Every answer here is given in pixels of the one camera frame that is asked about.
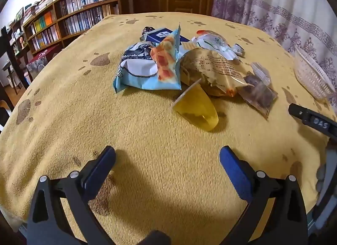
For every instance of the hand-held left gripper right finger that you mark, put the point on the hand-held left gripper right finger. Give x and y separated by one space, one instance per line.
234 168

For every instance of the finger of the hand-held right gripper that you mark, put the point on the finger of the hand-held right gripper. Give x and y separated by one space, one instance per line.
310 120

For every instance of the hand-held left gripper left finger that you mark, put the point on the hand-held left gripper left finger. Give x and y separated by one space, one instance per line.
101 168

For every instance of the white plastic basket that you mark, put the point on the white plastic basket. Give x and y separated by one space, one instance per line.
310 76

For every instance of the light blue snack bag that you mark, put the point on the light blue snack bag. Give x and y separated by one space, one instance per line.
131 72

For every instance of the brown paper snack bag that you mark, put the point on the brown paper snack bag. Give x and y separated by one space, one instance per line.
210 66

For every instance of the white green-print pastry packet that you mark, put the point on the white green-print pastry packet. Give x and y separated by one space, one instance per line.
213 43

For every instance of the dark blue cracker packet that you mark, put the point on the dark blue cracker packet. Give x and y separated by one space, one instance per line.
160 34

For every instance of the yellow paw-print blanket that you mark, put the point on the yellow paw-print blanket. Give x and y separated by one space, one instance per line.
131 134

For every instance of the clear packet of brown cake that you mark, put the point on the clear packet of brown cake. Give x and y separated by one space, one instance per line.
259 92

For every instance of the yellow jelly cup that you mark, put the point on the yellow jelly cup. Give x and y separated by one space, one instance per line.
197 108

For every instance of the small silver candy packet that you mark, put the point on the small silver candy packet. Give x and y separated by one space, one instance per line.
238 49

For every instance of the white purple-patterned curtain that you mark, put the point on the white purple-patterned curtain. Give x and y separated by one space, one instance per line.
276 3

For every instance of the orange-print snack packet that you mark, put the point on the orange-print snack packet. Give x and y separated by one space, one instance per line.
165 58

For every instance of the red quilt box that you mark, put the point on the red quilt box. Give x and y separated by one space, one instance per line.
42 55

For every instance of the small dark shelf unit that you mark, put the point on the small dark shelf unit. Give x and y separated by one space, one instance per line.
18 42

